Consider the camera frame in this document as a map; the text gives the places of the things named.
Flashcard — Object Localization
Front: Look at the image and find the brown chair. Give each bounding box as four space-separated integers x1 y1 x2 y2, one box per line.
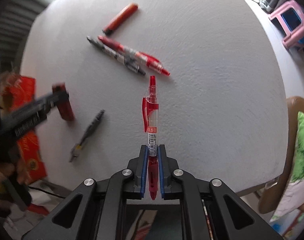
258 96 304 214

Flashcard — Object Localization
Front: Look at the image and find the red box lighter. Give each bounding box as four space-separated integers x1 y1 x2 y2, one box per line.
52 83 75 121

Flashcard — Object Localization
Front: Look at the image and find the grey curtain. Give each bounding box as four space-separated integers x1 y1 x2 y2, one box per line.
0 0 54 73

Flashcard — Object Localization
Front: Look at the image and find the black yellow pen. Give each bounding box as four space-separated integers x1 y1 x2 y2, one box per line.
69 110 105 163

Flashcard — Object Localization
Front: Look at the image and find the red gel pen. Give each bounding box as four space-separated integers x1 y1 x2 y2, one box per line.
98 35 170 76

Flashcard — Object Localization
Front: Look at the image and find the red transparent pen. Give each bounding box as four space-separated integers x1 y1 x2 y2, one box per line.
142 75 159 200

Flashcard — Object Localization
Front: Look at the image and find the long red lighter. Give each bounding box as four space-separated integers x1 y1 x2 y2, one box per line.
102 3 138 36

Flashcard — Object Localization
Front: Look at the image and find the person left hand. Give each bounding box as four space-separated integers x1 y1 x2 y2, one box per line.
0 145 32 211

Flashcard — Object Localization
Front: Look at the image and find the green patterned cushion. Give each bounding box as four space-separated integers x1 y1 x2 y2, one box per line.
270 111 304 223

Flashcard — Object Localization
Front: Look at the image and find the pink plastic stool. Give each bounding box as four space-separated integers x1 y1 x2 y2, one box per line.
268 0 304 50

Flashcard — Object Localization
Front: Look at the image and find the red cardboard box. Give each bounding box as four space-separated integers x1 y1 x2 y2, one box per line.
0 72 47 184

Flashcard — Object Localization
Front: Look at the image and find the black grey gel pen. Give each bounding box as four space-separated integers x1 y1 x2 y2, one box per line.
86 36 146 76

